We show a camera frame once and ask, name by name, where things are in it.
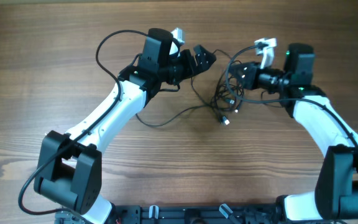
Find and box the black cable bundle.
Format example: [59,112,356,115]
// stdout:
[190,49,248,126]

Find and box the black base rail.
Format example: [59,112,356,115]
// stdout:
[55,203,281,224]

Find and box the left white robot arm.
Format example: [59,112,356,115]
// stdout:
[28,28,216,223]

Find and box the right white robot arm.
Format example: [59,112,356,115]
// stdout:
[225,39,358,222]

